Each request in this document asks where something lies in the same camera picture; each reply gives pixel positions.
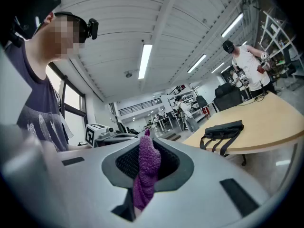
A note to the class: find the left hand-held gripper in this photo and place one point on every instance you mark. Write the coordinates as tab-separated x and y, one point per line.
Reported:
95	134

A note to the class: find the black head-worn camera rig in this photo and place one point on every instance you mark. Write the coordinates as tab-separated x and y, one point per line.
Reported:
93	28

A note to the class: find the person's left forearm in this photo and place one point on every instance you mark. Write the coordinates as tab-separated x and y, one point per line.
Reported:
78	148

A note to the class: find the black backpack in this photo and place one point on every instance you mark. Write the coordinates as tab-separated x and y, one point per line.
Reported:
223	130

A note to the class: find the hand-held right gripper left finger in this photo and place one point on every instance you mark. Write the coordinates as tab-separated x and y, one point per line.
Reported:
78	189

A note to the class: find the black framed window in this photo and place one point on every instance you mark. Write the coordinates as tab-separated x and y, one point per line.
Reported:
71	101

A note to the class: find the black shoulder-mounted box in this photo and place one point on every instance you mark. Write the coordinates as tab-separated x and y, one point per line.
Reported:
28	8

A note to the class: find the person's head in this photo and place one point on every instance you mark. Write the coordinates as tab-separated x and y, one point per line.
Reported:
61	39

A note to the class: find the purple cloth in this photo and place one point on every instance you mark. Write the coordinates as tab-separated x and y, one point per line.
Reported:
147	165

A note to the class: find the person's dark printed t-shirt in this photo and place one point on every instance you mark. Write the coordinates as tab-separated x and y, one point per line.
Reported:
40	103

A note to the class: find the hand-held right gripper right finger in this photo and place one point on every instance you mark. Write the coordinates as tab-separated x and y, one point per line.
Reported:
204	198

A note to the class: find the black office chair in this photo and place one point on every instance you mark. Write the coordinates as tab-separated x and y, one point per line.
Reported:
228	97

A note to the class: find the ceiling strip lights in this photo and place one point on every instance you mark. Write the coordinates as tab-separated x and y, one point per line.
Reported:
145	60

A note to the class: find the white shelving rack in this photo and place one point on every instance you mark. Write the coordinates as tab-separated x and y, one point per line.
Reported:
275	32

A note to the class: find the black balcony railing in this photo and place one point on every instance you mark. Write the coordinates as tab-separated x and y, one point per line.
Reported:
140	106

